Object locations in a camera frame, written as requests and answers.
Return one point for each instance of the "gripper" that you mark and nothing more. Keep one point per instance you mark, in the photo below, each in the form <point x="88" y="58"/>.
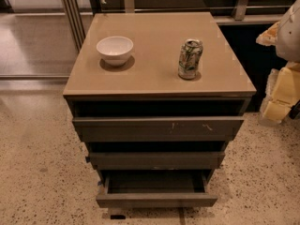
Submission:
<point x="290" y="37"/>

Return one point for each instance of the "grey bottom drawer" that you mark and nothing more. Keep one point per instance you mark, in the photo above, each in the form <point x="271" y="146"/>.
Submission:
<point x="155" y="189"/>

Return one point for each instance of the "grey drawer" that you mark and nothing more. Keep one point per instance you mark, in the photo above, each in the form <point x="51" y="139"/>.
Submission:
<point x="157" y="160"/>
<point x="158" y="129"/>
<point x="155" y="189"/>

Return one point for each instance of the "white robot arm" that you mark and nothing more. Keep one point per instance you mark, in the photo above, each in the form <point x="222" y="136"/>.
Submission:
<point x="285" y="37"/>

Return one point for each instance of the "grey drawer cabinet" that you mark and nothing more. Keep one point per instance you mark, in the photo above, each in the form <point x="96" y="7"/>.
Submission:
<point x="148" y="84"/>

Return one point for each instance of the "grey top drawer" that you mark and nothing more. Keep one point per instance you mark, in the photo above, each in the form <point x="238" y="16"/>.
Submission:
<point x="158" y="129"/>

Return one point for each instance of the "grey middle drawer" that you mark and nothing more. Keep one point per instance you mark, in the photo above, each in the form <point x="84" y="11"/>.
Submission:
<point x="157" y="160"/>

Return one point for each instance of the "green white drink can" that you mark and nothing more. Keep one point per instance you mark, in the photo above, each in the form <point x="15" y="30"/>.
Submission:
<point x="189" y="59"/>

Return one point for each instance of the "white ceramic bowl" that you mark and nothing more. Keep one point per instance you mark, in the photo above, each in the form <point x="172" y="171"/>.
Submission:
<point x="115" y="50"/>

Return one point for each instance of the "black tape floor marker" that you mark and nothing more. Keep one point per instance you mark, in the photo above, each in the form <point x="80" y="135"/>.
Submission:
<point x="118" y="217"/>

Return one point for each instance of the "metal shelf bracket right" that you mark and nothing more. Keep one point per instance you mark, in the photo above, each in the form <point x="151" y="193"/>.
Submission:
<point x="239" y="11"/>

